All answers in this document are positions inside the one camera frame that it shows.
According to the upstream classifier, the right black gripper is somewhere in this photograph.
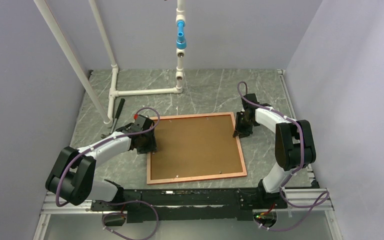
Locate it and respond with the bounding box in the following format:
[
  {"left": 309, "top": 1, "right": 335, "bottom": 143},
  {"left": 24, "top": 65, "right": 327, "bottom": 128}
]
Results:
[{"left": 233, "top": 112, "right": 255, "bottom": 139}]

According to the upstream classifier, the brown backing board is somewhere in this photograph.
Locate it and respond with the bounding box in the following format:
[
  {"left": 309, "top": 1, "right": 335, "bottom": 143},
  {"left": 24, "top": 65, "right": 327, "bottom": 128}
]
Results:
[{"left": 149, "top": 114, "right": 244, "bottom": 181}]

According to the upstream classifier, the orange wooden picture frame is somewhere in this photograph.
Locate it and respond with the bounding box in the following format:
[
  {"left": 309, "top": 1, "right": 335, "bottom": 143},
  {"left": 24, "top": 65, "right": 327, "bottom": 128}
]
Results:
[{"left": 146, "top": 111, "right": 248, "bottom": 185}]

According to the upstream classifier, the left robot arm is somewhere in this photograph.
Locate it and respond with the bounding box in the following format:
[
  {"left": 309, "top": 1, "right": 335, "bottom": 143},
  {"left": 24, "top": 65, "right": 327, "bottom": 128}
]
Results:
[{"left": 45, "top": 114, "right": 157, "bottom": 210}]

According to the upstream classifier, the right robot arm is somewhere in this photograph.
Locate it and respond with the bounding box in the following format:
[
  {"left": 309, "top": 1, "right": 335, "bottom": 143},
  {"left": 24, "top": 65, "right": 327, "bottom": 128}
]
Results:
[{"left": 232, "top": 93, "right": 316, "bottom": 208}]

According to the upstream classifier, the white PVC pipe stand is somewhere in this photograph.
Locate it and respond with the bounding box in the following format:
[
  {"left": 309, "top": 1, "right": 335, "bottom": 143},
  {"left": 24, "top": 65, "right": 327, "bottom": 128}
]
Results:
[{"left": 34, "top": 0, "right": 186, "bottom": 126}]

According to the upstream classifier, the blue pipe fitting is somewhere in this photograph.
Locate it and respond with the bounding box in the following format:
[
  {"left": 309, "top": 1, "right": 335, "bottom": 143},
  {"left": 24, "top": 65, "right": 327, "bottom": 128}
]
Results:
[{"left": 176, "top": 20, "right": 187, "bottom": 50}]

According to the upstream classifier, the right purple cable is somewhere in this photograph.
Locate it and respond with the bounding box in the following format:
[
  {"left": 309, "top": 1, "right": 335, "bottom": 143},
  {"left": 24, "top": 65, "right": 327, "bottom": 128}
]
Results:
[{"left": 236, "top": 81, "right": 331, "bottom": 233}]

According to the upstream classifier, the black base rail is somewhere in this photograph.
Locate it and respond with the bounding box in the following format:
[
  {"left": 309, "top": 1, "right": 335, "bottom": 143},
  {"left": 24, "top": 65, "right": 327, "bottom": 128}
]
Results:
[{"left": 91, "top": 186, "right": 287, "bottom": 223}]

